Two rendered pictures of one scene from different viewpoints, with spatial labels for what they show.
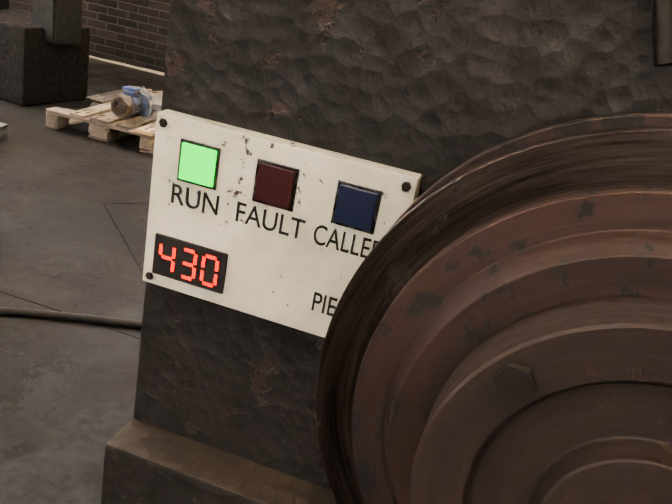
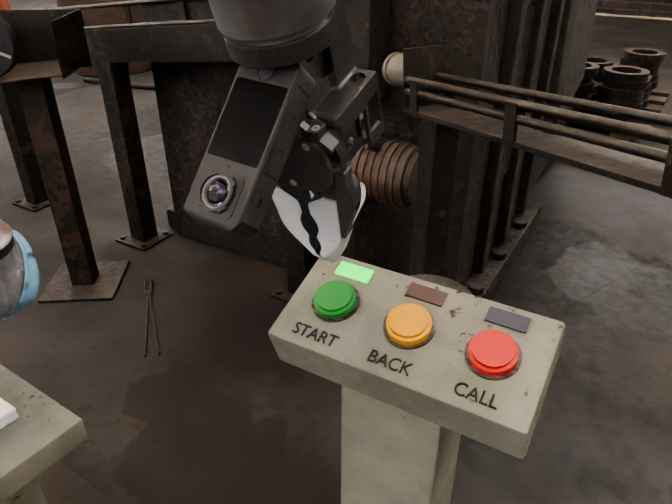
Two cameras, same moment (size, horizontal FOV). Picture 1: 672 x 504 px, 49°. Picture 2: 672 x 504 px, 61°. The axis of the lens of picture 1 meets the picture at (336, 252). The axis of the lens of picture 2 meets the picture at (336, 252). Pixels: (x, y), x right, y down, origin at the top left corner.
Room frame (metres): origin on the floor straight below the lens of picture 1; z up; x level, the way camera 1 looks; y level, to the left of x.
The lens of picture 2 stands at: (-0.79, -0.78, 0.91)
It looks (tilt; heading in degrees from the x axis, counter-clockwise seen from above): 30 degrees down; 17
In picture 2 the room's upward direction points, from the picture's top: straight up
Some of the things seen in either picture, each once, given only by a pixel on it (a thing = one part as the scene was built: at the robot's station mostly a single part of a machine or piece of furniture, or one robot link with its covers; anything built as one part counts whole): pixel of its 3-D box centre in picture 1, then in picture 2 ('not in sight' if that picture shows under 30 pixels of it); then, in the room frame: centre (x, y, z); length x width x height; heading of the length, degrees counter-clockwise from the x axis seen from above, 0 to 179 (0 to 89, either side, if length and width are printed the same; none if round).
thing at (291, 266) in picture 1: (271, 231); not in sight; (0.67, 0.07, 1.15); 0.26 x 0.02 x 0.18; 76
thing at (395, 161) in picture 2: not in sight; (366, 253); (0.28, -0.53, 0.27); 0.22 x 0.13 x 0.53; 76
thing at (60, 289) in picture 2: not in sight; (47, 165); (0.32, 0.33, 0.36); 0.26 x 0.20 x 0.72; 111
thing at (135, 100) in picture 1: (140, 101); not in sight; (4.93, 1.49, 0.25); 0.40 x 0.24 x 0.22; 166
